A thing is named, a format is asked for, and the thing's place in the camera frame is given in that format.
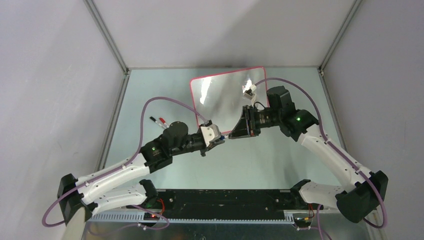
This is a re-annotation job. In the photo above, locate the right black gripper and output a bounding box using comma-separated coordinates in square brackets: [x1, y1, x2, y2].
[228, 105, 282, 140]

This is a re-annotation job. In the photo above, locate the pink framed whiteboard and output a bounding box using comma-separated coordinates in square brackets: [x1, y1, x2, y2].
[189, 66, 268, 134]

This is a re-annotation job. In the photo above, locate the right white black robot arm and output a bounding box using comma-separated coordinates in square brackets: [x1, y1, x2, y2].
[229, 86, 389, 223]

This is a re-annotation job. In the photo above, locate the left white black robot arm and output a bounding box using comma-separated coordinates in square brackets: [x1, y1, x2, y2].
[57, 121, 225, 224]

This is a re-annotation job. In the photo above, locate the red capped marker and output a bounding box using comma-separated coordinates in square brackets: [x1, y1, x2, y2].
[159, 117, 170, 128]

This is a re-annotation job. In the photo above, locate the black capped marker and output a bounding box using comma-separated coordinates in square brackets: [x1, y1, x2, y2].
[149, 116, 166, 129]

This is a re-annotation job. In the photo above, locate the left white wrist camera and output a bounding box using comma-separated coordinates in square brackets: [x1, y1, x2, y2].
[199, 120, 222, 148]

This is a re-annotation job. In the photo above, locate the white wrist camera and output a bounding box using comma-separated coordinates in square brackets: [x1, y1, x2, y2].
[199, 120, 222, 148]
[243, 84, 257, 100]

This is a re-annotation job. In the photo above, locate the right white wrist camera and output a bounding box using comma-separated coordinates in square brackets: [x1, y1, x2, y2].
[243, 84, 257, 100]

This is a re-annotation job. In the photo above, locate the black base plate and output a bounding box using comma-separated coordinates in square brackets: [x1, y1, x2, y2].
[140, 189, 310, 221]

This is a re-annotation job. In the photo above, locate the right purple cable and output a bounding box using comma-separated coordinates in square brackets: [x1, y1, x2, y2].
[254, 77, 388, 229]

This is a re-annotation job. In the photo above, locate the purple cable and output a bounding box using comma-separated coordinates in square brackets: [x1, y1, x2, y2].
[41, 96, 212, 228]
[254, 77, 388, 229]

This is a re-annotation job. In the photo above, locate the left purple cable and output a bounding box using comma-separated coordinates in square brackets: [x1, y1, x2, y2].
[41, 96, 212, 228]

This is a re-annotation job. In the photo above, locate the grey slotted cable duct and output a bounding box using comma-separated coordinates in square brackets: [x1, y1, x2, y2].
[86, 211, 296, 225]

